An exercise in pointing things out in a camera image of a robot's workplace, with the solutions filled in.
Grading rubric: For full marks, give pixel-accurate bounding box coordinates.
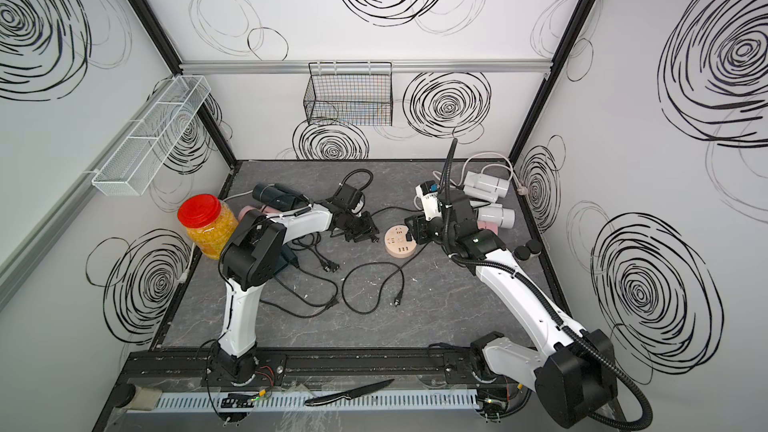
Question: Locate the pink hair dryer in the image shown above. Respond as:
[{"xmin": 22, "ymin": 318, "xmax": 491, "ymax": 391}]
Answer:
[
  {"xmin": 238, "ymin": 205, "xmax": 283, "ymax": 223},
  {"xmin": 477, "ymin": 221, "xmax": 499, "ymax": 234}
]

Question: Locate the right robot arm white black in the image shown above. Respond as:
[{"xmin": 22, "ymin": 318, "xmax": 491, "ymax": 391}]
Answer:
[{"xmin": 405, "ymin": 181, "xmax": 653, "ymax": 431}]

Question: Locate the black wire basket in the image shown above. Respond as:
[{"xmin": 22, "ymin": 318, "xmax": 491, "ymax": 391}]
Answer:
[{"xmin": 302, "ymin": 61, "xmax": 394, "ymax": 126}]

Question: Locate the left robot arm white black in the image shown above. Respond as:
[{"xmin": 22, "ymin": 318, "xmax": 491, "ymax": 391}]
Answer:
[{"xmin": 213, "ymin": 184, "xmax": 378, "ymax": 386}]

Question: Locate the black kitchen knife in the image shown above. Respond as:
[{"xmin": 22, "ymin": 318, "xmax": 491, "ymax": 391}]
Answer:
[{"xmin": 304, "ymin": 378, "xmax": 395, "ymax": 407}]

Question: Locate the white wire shelf basket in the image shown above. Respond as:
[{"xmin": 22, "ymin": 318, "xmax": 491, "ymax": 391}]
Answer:
[{"xmin": 91, "ymin": 75, "xmax": 211, "ymax": 196}]

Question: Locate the white vent strip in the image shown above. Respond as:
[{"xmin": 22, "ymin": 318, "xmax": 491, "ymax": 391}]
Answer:
[{"xmin": 127, "ymin": 388, "xmax": 481, "ymax": 414}]

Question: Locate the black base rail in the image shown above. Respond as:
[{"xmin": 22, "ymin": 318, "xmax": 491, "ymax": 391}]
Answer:
[{"xmin": 116, "ymin": 346, "xmax": 523, "ymax": 390}]

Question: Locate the dark green hair dryer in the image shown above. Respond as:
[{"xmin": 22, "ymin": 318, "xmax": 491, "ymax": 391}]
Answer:
[{"xmin": 252, "ymin": 183, "xmax": 311, "ymax": 212}]

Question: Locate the white hair dryer middle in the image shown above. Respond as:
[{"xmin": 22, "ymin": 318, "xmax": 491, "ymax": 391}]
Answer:
[{"xmin": 477, "ymin": 204, "xmax": 516, "ymax": 229}]

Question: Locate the spice bottle black cap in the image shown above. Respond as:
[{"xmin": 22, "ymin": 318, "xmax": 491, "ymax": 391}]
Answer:
[{"xmin": 513, "ymin": 245, "xmax": 531, "ymax": 262}]

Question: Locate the jar with red lid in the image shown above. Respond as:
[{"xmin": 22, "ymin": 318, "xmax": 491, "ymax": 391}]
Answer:
[{"xmin": 177, "ymin": 194, "xmax": 239, "ymax": 260}]

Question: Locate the round beige power strip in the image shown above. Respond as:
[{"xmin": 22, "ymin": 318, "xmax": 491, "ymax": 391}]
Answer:
[{"xmin": 384, "ymin": 225, "xmax": 417, "ymax": 259}]

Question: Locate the beige power strip cord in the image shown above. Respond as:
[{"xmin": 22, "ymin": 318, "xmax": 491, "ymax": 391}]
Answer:
[{"xmin": 443, "ymin": 150, "xmax": 529, "ymax": 197}]

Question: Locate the white hair dryer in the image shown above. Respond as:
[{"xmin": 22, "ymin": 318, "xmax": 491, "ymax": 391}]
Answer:
[
  {"xmin": 477, "ymin": 204, "xmax": 516, "ymax": 229},
  {"xmin": 462, "ymin": 172, "xmax": 510, "ymax": 203}
]

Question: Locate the white hair dryer back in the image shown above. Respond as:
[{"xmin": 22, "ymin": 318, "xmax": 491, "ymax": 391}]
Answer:
[{"xmin": 462, "ymin": 172, "xmax": 510, "ymax": 203}]

